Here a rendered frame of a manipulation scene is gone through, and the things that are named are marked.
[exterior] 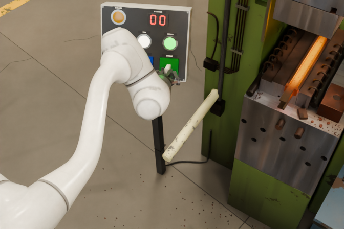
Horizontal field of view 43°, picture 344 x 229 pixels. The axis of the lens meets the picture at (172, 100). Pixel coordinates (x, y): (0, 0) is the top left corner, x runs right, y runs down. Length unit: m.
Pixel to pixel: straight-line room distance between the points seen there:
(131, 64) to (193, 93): 1.71
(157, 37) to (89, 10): 2.04
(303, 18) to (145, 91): 0.56
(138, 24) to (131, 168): 1.15
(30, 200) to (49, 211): 0.04
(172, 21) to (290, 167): 0.80
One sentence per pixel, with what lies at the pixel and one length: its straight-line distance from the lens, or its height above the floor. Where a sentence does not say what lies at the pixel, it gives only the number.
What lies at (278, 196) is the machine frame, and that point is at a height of 0.34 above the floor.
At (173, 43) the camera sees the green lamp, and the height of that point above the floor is 1.09.
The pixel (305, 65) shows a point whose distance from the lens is 1.74.
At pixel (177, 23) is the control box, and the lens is 1.64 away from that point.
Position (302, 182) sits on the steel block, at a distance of 1.97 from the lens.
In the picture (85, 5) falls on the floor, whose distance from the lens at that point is 3.71.
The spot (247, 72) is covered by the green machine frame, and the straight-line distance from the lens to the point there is 1.92.
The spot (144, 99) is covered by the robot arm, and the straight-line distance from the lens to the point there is 1.24.
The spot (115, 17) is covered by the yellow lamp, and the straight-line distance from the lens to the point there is 1.67.
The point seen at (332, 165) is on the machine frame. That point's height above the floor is 0.47.
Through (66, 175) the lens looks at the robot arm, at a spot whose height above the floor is 1.34.
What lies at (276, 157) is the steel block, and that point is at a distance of 1.91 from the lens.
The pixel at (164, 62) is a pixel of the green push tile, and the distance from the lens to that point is 1.67.
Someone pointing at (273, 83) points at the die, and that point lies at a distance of 1.69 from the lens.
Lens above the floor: 2.20
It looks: 50 degrees down
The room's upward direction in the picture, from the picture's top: 2 degrees counter-clockwise
